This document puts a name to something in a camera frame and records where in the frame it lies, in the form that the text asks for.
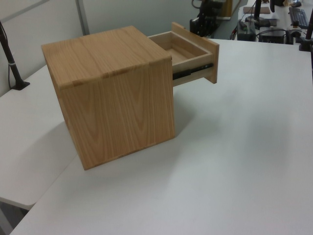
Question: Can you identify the light wood panel furniture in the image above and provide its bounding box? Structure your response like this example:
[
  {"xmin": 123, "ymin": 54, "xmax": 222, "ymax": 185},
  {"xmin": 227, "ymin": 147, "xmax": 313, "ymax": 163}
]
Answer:
[{"xmin": 218, "ymin": 0, "xmax": 233, "ymax": 18}]

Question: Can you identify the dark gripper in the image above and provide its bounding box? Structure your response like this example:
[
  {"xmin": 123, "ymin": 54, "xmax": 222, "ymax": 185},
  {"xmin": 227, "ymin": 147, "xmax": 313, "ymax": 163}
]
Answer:
[{"xmin": 198, "ymin": 11, "xmax": 218, "ymax": 38}]

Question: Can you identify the oak wood cabinet box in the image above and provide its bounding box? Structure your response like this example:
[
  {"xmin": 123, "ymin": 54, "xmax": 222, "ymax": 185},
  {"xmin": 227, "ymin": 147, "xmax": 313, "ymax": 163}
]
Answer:
[{"xmin": 41, "ymin": 25, "xmax": 176, "ymax": 171}]

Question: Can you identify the black computer keyboard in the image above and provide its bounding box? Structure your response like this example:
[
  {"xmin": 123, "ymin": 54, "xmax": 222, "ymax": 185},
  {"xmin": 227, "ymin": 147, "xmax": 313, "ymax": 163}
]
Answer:
[{"xmin": 288, "ymin": 6, "xmax": 310, "ymax": 28}]

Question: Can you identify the black stand pole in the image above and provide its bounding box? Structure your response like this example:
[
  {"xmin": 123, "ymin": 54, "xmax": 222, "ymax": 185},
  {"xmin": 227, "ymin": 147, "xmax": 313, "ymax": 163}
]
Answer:
[{"xmin": 246, "ymin": 0, "xmax": 266, "ymax": 24}]

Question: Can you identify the wooden drawer with black handle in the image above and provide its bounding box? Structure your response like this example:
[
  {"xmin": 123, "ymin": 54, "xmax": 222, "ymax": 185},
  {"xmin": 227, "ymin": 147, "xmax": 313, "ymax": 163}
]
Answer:
[{"xmin": 147, "ymin": 22, "xmax": 220, "ymax": 88}]

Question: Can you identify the dark electronics box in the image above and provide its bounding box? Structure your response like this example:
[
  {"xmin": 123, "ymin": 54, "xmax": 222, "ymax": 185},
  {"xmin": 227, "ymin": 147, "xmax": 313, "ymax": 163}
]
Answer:
[{"xmin": 237, "ymin": 20, "xmax": 257, "ymax": 41}]

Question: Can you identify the black equipment box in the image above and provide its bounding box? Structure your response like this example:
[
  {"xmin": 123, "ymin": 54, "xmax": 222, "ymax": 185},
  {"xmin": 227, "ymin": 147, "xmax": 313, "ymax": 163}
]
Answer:
[{"xmin": 258, "ymin": 28, "xmax": 287, "ymax": 45}]

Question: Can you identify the black metal drawer slide rail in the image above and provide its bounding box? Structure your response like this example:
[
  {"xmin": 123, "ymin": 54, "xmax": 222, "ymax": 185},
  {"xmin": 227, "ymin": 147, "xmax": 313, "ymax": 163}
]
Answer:
[{"xmin": 172, "ymin": 63, "xmax": 214, "ymax": 81}]

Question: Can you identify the black camera stand with base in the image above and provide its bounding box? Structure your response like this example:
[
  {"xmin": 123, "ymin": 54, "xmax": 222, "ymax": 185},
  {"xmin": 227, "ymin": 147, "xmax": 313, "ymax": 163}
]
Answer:
[{"xmin": 0, "ymin": 21, "xmax": 31, "ymax": 92}]

